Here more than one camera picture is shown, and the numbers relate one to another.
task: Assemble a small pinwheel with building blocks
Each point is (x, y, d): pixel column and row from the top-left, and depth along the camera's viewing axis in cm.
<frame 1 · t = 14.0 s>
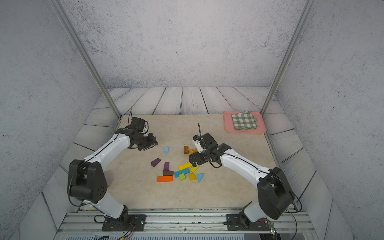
left hand: (158, 143, 89), fingers open
right hand: (197, 157, 84), fingers open
pink tray: (229, 126, 119), on the table
green checkered cloth: (244, 121, 117), point 2 cm above the table
light blue cube block: (166, 150, 101), point 2 cm above the table
purple rectangular wooden block: (166, 166, 95), on the table
dark brown rectangular block: (167, 172, 92), on the table
orange long wooden block: (165, 179, 91), on the table
yellow long wooden block: (184, 166, 95), on the table
teal long wooden block: (184, 171, 93), on the table
lime green long block: (194, 169, 93), on the table
green small cube block: (182, 177, 88), point 2 cm above the table
light blue triangle block: (200, 176, 89), point 2 cm above the table

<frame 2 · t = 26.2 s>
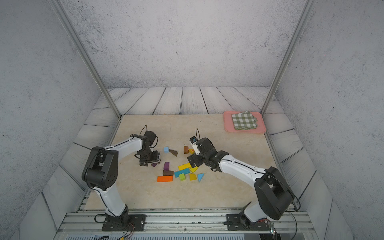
left hand: (156, 163, 94), fingers open
right hand: (195, 154, 86), fingers open
brown slanted wooden block: (173, 152, 100), point 2 cm above the table
the other named things where they were.

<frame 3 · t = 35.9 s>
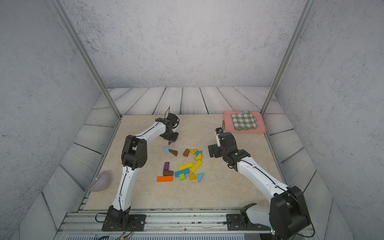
left hand: (175, 139, 106), fingers open
right hand: (218, 144, 85), fingers open
yellow triangle wooden block: (199, 157, 98), point 2 cm above the table
lilac bowl: (103, 181, 81), point 9 cm above the table
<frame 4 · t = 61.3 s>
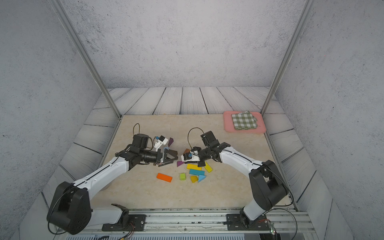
left hand: (175, 161, 75), fingers open
right hand: (187, 158, 81), fingers closed
purple rectangular wooden block: (179, 163, 79), point 17 cm above the table
orange long wooden block: (164, 177, 91), on the table
yellow long wooden block: (193, 166, 93), point 2 cm above the table
teal long wooden block: (194, 171, 92), on the table
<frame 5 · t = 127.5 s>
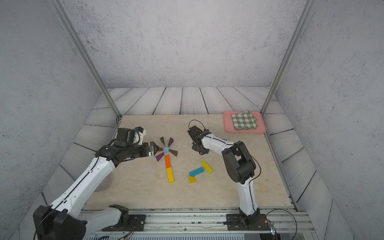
left hand: (155, 148, 79), fingers open
right hand: (199, 147, 97), fingers open
purple rectangular wooden block: (159, 156, 98), point 2 cm above the table
orange long wooden block: (168, 161, 98), on the table
yellow long wooden block: (170, 175, 91), on the table
